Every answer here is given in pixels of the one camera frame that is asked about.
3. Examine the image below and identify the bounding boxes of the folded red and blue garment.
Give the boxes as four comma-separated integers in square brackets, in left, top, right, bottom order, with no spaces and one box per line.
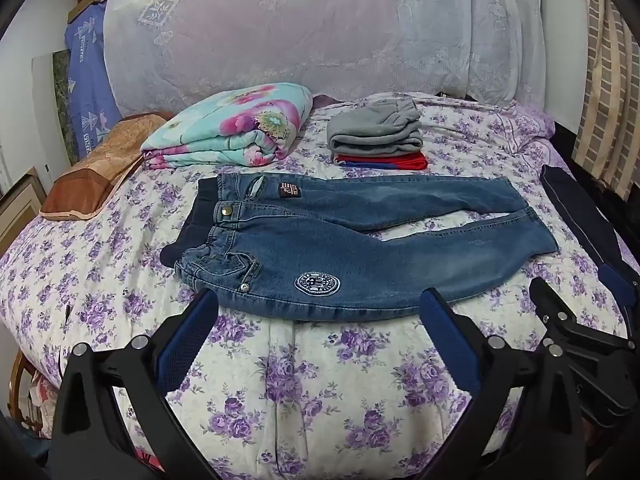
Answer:
[334,152,429,171]

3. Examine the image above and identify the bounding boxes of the folded floral blanket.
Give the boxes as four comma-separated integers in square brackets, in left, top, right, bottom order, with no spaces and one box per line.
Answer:
[141,81,314,169]

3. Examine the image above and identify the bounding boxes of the brown pillow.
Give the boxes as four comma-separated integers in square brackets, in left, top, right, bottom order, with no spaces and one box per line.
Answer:
[40,112,173,221]

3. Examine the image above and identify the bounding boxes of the white lace cover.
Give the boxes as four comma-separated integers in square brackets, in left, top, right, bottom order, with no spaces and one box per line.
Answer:
[102,0,547,118]

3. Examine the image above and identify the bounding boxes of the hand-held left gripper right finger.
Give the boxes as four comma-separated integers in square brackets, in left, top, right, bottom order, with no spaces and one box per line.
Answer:
[419,287,587,480]

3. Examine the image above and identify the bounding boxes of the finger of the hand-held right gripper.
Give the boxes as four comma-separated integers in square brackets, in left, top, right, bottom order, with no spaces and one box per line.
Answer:
[529,276,640,361]
[597,261,640,307]

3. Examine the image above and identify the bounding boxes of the blue denim pants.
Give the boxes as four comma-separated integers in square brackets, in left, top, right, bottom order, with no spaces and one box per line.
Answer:
[160,172,560,323]

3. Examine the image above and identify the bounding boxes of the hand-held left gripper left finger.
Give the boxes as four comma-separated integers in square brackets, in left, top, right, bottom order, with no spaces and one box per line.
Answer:
[50,289,221,480]

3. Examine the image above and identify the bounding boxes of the folded grey garment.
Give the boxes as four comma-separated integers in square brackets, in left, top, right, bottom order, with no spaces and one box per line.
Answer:
[327,96,425,157]

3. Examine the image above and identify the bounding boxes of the wooden chair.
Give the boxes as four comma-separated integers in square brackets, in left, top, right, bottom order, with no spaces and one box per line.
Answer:
[9,349,57,438]

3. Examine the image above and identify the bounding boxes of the striped curtain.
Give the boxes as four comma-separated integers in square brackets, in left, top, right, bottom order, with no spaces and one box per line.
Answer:
[571,0,640,202]

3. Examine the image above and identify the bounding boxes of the dark navy garment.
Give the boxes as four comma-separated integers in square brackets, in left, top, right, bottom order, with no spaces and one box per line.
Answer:
[540,164,640,288]

